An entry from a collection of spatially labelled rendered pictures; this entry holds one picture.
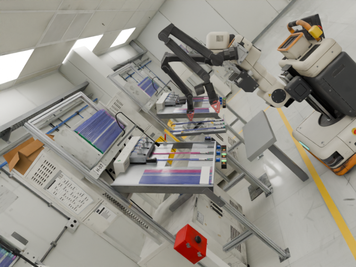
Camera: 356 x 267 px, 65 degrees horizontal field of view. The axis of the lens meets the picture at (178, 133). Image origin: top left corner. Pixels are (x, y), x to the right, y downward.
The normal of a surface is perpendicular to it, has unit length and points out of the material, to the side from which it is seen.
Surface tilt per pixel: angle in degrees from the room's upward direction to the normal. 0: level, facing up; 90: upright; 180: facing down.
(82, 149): 90
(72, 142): 90
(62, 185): 88
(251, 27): 90
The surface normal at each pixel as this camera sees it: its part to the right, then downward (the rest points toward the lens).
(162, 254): -0.15, 0.40
